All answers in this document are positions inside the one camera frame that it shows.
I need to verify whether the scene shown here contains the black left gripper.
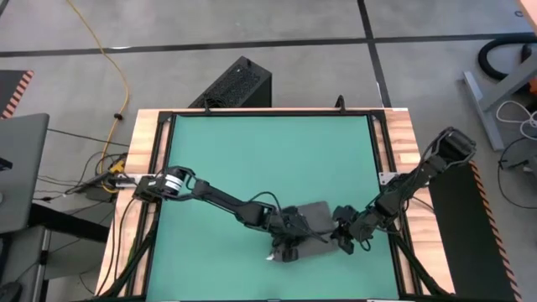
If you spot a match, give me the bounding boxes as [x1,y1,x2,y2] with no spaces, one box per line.
[268,205,330,245]

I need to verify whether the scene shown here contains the grey woven towel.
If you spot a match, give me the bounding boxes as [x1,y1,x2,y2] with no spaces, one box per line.
[266,200,343,262]

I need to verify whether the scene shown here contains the black orange-striped floor mat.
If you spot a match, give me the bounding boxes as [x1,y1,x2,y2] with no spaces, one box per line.
[427,161,522,302]
[0,69,35,120]

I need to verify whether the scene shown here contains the black computer tower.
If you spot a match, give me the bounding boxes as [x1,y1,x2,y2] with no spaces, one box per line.
[187,55,274,109]

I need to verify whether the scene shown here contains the black power strip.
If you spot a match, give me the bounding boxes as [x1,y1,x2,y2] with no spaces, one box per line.
[65,174,138,195]

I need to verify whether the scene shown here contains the grey metal stand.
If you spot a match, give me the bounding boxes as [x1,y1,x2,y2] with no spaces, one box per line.
[462,62,537,153]

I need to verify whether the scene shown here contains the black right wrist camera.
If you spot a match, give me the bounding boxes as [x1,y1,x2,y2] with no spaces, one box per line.
[332,204,358,223]

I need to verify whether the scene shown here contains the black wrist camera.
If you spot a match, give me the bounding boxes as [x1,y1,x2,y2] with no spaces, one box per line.
[332,204,358,223]
[271,237,300,263]

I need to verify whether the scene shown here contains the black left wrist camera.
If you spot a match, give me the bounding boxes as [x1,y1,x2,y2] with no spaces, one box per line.
[271,237,300,263]

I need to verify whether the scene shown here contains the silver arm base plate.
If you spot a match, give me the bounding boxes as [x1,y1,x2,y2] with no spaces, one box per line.
[378,170,399,186]

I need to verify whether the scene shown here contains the black metal table frame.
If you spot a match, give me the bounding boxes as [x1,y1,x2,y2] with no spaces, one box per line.
[95,107,459,302]

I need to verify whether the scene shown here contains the white cable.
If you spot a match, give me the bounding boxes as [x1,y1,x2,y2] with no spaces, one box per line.
[495,99,537,142]

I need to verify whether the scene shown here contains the yellow power cable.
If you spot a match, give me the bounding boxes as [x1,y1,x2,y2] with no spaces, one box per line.
[68,0,130,195]

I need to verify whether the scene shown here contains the black vacuum hose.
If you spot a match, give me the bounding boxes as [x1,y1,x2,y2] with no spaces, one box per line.
[477,34,537,82]

